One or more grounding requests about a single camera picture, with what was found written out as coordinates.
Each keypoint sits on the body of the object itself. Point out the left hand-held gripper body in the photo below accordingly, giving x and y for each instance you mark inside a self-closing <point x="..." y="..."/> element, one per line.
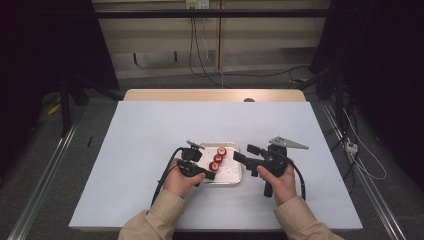
<point x="190" y="155"/>

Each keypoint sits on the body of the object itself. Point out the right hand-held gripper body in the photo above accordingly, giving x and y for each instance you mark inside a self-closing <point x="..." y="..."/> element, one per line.
<point x="275" y="163"/>

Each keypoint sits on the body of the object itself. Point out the square metal tray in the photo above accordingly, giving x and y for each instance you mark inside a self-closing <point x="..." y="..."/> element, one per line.
<point x="230" y="173"/>

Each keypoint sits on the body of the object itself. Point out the person's left hand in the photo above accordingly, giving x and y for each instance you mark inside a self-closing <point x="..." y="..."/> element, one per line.
<point x="178" y="183"/>

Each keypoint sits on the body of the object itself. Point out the person's right hand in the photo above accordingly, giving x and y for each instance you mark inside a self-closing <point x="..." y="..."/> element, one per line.
<point x="285" y="188"/>

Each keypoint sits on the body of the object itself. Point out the light wooden table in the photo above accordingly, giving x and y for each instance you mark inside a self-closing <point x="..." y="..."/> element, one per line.
<point x="186" y="95"/>

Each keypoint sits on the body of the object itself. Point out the white power strip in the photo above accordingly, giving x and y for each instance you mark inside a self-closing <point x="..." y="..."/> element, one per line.
<point x="351" y="147"/>

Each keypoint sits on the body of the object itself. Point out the black metal stand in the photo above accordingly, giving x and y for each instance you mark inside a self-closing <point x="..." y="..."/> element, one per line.
<point x="65" y="110"/>
<point x="339" y="100"/>

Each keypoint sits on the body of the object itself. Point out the small black floor item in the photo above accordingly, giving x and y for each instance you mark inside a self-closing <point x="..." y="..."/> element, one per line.
<point x="89" y="141"/>

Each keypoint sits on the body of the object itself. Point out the black horizontal metal bar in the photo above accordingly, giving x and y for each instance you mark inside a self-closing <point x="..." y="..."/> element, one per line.
<point x="166" y="13"/>

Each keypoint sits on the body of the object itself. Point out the yellow floor tape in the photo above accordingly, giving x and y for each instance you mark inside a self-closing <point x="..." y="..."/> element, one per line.
<point x="54" y="109"/>

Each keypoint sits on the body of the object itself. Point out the black curtain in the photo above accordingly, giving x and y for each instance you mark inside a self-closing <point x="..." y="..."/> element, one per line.
<point x="40" y="50"/>
<point x="390" y="66"/>

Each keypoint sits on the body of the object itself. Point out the aluminium floor rail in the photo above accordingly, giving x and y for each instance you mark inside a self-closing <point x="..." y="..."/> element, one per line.
<point x="40" y="186"/>
<point x="373" y="196"/>

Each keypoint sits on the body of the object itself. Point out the white wall socket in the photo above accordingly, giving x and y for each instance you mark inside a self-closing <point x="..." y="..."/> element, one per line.
<point x="197" y="4"/>

